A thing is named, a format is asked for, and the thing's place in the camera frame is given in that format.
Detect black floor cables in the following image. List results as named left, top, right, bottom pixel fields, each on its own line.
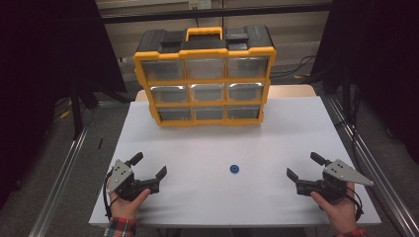
left=270, top=54, right=318, bottom=81

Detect person's right hand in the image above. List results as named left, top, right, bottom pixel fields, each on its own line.
left=309, top=182, right=361, bottom=235

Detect white wall socket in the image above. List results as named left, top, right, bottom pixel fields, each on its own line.
left=188, top=0, right=212, bottom=10

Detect group of clear plastic drawers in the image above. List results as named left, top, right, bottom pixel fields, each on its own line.
left=141, top=57, right=270, bottom=121

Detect black horizontal bar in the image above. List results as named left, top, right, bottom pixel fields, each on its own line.
left=100, top=2, right=332, bottom=25

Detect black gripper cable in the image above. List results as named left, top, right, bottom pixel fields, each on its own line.
left=102, top=176, right=115, bottom=221
left=344, top=187, right=365, bottom=222

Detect black curtain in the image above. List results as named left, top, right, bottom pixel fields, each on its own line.
left=310, top=0, right=419, bottom=166
left=0, top=0, right=127, bottom=208

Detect small clear organizer drawer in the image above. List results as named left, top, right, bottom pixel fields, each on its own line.
left=193, top=106, right=226, bottom=121

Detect yellow black drawer organizer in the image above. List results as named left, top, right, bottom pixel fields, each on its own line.
left=132, top=25, right=278, bottom=128

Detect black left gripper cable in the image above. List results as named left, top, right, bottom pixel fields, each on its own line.
left=102, top=176, right=115, bottom=221

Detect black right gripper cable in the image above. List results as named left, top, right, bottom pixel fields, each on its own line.
left=344, top=187, right=365, bottom=222

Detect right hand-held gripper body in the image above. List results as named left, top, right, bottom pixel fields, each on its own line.
left=294, top=159, right=376, bottom=204

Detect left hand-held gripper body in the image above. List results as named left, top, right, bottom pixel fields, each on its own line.
left=106, top=159, right=161, bottom=202

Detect aluminium floor rail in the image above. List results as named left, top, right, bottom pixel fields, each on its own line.
left=28, top=100, right=131, bottom=237
left=324, top=94, right=419, bottom=237

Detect black stand leg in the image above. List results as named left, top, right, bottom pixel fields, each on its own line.
left=69, top=73, right=84, bottom=140

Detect person's left hand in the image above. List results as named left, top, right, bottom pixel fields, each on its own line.
left=109, top=188, right=152, bottom=221

